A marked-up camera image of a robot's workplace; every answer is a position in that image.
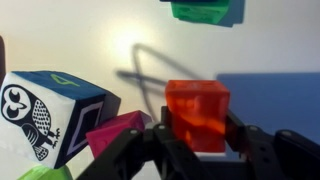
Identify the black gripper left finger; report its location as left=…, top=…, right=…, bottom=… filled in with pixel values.
left=76, top=105, right=214, bottom=180

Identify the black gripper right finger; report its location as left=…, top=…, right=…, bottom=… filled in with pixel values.
left=224, top=109, right=320, bottom=180

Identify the orange block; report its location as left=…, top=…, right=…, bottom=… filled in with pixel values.
left=164, top=78, right=232, bottom=154

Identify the magenta block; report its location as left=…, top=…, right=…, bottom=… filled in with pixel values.
left=85, top=110, right=154, bottom=160

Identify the green block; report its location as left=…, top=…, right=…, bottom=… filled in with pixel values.
left=170, top=0, right=235, bottom=28

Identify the black white owl cube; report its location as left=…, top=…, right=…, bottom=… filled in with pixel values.
left=0, top=69, right=122, bottom=170

